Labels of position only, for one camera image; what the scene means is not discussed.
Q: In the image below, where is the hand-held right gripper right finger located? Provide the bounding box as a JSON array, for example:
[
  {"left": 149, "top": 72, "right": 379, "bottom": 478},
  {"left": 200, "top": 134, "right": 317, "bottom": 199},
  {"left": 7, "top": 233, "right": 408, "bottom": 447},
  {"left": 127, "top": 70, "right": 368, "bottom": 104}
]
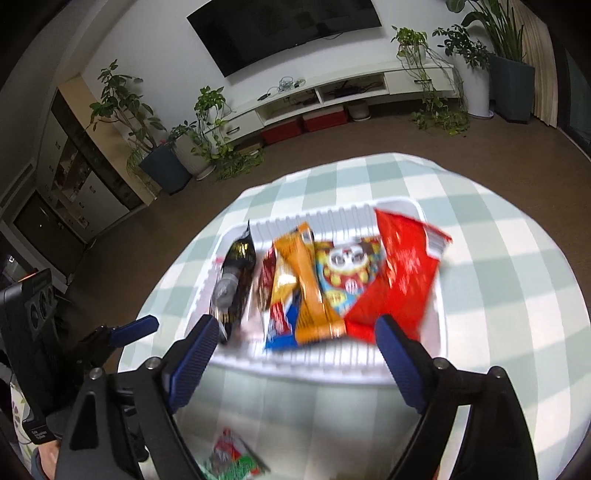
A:
[{"left": 374, "top": 315, "right": 541, "bottom": 480}]

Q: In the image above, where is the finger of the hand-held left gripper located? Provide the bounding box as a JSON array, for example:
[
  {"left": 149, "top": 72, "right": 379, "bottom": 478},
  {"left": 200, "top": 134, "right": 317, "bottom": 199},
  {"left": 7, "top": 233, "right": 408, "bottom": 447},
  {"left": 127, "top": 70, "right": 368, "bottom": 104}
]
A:
[{"left": 74, "top": 315, "right": 160, "bottom": 370}]

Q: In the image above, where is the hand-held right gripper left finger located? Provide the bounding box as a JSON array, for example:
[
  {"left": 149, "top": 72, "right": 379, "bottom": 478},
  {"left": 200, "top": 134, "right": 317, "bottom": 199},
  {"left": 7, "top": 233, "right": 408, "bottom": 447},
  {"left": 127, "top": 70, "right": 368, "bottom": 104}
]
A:
[{"left": 55, "top": 315, "right": 221, "bottom": 480}]

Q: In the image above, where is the white plastic tray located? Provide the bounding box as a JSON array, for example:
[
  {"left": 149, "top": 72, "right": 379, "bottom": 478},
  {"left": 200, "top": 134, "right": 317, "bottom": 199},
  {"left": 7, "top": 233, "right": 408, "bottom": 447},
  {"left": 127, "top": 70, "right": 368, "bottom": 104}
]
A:
[{"left": 185, "top": 198, "right": 451, "bottom": 386}]

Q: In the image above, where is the large red snack bag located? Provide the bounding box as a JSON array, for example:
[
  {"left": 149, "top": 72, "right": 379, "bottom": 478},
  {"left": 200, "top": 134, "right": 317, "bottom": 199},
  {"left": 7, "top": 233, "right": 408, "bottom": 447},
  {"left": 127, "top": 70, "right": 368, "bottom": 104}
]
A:
[{"left": 344, "top": 209, "right": 453, "bottom": 344}]

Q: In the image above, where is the black snack packet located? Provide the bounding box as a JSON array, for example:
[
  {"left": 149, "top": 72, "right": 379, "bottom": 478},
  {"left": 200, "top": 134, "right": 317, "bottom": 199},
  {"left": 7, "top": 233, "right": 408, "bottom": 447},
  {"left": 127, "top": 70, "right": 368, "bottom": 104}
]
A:
[{"left": 210, "top": 220, "right": 257, "bottom": 344}]

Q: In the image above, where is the dark blue snack packet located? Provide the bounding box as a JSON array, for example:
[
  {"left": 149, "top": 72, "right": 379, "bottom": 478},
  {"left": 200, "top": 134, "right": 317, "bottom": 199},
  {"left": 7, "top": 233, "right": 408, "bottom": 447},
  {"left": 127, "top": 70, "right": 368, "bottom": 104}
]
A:
[{"left": 264, "top": 295, "right": 301, "bottom": 350}]

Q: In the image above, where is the orange snack packet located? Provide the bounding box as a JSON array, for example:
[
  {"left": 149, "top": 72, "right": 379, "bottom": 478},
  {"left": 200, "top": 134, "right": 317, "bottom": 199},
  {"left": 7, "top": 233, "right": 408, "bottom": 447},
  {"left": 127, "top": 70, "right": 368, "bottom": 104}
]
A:
[{"left": 270, "top": 223, "right": 347, "bottom": 346}]

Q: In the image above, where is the pink snack packet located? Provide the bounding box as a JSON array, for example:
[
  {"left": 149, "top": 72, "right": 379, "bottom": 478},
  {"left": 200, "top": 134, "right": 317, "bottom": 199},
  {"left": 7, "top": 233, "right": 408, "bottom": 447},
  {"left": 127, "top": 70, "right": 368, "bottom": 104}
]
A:
[{"left": 240, "top": 318, "right": 265, "bottom": 343}]

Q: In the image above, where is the blue cartoon snack packet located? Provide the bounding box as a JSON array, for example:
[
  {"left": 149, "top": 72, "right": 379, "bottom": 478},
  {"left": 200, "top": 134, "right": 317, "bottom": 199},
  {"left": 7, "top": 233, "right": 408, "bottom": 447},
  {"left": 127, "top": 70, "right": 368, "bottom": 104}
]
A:
[{"left": 314, "top": 237, "right": 386, "bottom": 319}]

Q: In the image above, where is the red green snack packet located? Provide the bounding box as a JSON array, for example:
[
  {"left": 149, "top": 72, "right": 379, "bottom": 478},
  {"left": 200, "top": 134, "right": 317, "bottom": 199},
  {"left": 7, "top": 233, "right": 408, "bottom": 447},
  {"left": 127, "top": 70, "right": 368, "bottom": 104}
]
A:
[{"left": 203, "top": 427, "right": 271, "bottom": 480}]

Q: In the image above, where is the green checkered tablecloth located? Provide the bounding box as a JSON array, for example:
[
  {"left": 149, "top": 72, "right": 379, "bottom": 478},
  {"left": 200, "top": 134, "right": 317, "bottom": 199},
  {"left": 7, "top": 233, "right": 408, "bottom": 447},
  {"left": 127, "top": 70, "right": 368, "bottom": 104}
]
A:
[{"left": 117, "top": 152, "right": 591, "bottom": 480}]

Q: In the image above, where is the tall plant in dark pot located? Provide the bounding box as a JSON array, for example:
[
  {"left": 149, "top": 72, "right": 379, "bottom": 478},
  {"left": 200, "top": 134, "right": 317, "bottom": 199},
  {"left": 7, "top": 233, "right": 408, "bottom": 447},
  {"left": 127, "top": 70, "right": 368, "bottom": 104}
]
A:
[{"left": 88, "top": 59, "right": 192, "bottom": 195}]

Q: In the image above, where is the wooden display cabinet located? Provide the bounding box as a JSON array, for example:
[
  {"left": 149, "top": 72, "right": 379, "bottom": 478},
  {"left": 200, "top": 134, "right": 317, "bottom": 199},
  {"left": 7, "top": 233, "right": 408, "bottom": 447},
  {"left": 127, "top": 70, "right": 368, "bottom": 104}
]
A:
[{"left": 34, "top": 76, "right": 158, "bottom": 241}]

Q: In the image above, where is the leafy plant in white pot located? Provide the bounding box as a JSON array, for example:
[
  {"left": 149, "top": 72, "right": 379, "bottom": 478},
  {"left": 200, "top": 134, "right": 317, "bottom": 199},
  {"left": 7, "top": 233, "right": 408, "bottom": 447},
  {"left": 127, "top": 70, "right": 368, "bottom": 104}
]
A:
[{"left": 168, "top": 85, "right": 232, "bottom": 181}]

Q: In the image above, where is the trailing floor plant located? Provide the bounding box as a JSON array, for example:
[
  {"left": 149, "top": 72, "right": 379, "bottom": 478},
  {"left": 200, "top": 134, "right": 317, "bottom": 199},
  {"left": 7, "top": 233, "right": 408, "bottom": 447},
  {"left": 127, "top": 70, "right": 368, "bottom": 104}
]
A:
[{"left": 215, "top": 143, "right": 266, "bottom": 181}]

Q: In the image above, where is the red storage box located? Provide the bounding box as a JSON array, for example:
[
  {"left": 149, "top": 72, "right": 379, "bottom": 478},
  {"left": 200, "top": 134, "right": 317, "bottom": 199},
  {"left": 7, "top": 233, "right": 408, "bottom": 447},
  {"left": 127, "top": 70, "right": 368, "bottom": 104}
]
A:
[
  {"left": 261, "top": 121, "right": 305, "bottom": 145},
  {"left": 302, "top": 108, "right": 349, "bottom": 133}
]

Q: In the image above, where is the hanging vine plant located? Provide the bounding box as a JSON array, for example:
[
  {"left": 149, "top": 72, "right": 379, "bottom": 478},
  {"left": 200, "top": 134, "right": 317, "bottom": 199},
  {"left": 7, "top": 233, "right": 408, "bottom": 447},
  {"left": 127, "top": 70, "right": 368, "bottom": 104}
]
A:
[{"left": 392, "top": 25, "right": 472, "bottom": 137}]

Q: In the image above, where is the white low cabinet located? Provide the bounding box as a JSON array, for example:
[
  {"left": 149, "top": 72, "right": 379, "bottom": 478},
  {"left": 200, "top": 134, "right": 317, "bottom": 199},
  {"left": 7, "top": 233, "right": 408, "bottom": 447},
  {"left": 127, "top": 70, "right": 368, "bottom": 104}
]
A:
[{"left": 222, "top": 65, "right": 458, "bottom": 134}]

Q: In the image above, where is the bushy plant in white pot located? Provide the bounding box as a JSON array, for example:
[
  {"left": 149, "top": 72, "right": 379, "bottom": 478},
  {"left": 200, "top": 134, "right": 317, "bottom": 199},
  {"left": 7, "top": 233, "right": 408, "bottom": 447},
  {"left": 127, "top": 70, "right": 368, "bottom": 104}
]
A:
[{"left": 433, "top": 23, "right": 492, "bottom": 118}]

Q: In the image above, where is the broad-leaf plant in dark pot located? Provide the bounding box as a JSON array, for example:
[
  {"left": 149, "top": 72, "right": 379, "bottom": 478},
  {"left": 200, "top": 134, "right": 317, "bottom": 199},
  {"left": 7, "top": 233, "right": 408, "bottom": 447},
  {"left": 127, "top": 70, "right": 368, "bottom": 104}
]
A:
[{"left": 445, "top": 0, "right": 536, "bottom": 123}]

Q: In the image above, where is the wooden slat panel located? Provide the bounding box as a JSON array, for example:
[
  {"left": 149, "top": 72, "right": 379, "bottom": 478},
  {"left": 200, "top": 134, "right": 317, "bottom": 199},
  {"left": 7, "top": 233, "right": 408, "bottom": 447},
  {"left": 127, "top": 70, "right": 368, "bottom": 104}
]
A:
[{"left": 519, "top": 0, "right": 559, "bottom": 127}]

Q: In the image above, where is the black wall television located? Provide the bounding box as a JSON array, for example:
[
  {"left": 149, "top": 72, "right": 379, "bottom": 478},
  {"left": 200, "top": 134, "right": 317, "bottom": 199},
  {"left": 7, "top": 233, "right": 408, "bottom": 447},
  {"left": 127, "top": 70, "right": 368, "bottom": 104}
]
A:
[{"left": 186, "top": 0, "right": 383, "bottom": 78}]

